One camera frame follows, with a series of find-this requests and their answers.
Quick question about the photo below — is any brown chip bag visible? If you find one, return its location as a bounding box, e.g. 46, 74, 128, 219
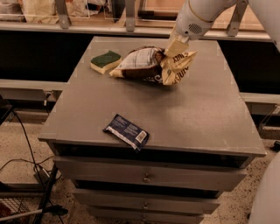
109, 46, 197, 86

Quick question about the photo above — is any blue rxbar wrapper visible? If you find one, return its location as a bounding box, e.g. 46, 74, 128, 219
103, 114, 150, 151

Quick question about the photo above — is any black stand leg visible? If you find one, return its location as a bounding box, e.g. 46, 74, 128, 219
32, 165, 68, 224

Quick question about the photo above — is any grey drawer cabinet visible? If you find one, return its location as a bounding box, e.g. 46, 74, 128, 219
38, 36, 267, 224

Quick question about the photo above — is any middle grey drawer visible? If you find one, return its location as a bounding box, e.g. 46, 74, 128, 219
73, 189, 220, 214

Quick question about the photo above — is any metal window rail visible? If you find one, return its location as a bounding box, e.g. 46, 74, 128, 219
0, 0, 279, 42

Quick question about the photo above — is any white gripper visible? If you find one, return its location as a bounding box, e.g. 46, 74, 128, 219
164, 0, 237, 58

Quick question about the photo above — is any green yellow sponge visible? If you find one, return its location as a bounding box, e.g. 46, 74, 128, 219
90, 51, 122, 74

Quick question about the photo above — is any bottom grey drawer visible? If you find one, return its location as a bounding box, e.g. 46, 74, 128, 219
87, 206, 204, 224

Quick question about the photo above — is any grey drawer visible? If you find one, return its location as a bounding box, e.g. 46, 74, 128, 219
87, 206, 204, 224
73, 189, 220, 214
53, 156, 246, 192

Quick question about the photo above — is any black cable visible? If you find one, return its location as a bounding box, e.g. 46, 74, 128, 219
0, 110, 64, 224

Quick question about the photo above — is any top grey drawer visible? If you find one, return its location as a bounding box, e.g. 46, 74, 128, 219
53, 156, 246, 192

